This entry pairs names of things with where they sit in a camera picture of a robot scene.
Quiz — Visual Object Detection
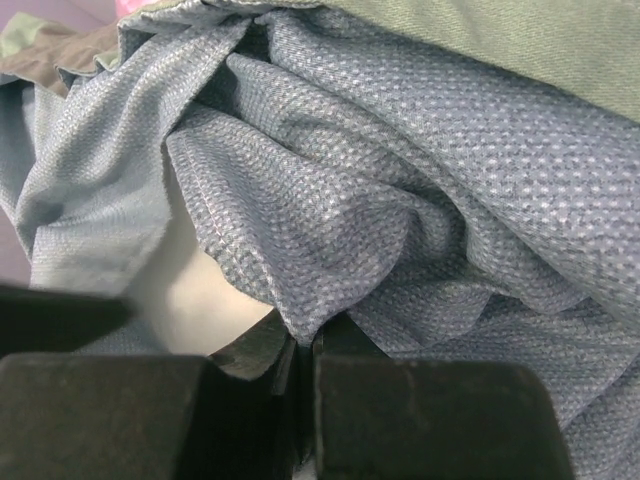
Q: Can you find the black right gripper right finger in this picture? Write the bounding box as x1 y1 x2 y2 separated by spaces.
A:
312 319 574 479

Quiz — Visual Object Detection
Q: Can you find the white pillow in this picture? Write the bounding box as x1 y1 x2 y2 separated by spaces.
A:
134 192 276 359

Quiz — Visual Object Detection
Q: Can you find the pink satin rose pillow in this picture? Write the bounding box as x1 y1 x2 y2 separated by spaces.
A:
114 0 155 18

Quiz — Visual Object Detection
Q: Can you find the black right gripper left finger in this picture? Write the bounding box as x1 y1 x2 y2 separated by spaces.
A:
1 286 295 479

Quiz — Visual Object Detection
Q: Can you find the blue green brown pillowcase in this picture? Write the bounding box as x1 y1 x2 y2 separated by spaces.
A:
1 1 639 479

